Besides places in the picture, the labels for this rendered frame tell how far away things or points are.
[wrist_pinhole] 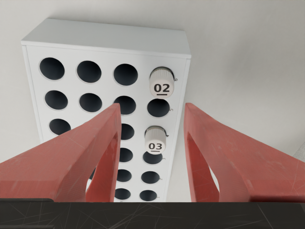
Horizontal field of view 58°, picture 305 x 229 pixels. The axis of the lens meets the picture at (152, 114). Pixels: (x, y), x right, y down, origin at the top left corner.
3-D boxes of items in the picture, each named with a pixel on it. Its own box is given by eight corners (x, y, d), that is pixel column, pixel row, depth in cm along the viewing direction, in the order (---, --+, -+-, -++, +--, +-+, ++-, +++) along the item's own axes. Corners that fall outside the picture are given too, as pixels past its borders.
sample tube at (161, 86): (169, 62, 18) (174, 100, 14) (150, 62, 18) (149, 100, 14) (170, 43, 17) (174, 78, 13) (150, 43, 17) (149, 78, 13)
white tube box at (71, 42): (163, 172, 24) (164, 210, 21) (65, 166, 23) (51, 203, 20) (185, 30, 17) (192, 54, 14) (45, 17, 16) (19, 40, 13)
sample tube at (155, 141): (163, 111, 20) (165, 156, 16) (146, 110, 20) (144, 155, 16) (164, 96, 19) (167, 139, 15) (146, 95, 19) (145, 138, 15)
